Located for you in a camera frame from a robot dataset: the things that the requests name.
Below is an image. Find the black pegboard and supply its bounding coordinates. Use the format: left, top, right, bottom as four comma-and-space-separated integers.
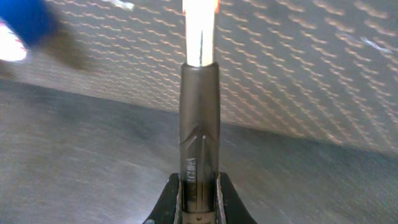
0, 0, 398, 155

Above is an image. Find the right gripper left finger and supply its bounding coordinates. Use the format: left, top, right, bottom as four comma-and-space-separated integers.
142, 172, 183, 224

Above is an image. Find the roll of blue tape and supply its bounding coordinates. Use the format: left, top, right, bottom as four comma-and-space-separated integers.
0, 0, 62, 63

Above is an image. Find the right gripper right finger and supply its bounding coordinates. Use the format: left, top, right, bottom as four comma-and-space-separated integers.
216, 172, 259, 224

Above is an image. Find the hammer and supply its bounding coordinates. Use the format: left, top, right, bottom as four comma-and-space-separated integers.
178, 0, 222, 224

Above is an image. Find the metal hook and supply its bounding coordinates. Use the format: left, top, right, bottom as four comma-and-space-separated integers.
360, 36, 393, 54
101, 0, 136, 11

